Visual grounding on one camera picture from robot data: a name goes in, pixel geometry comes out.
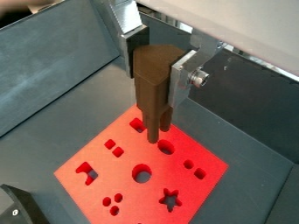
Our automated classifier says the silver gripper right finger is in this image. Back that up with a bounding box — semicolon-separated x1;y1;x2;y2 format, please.
168;29;226;109

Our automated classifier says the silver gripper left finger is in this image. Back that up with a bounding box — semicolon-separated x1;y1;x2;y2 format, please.
105;0;149;78

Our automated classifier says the brown three prong peg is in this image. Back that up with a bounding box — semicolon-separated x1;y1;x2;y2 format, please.
133;45;184;144

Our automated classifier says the red shape sorter block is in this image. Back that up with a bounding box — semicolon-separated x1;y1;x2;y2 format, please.
54;107;228;224

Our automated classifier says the black curved holder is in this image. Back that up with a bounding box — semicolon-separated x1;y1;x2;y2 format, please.
0;184;50;224

